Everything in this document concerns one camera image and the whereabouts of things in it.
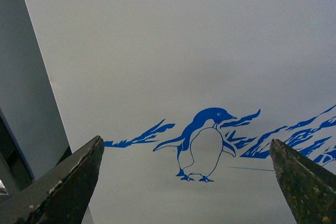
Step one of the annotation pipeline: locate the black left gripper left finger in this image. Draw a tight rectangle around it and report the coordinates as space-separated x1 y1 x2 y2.
1 136 104 223

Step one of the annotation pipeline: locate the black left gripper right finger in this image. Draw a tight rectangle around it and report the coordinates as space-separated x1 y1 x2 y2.
269 139 335 223

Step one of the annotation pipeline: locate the white blue chest freezer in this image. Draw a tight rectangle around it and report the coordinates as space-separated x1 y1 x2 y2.
25 0 335 223

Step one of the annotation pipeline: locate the grey cabinet side panel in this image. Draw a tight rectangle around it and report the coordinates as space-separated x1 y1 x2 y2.
0 0 72 201

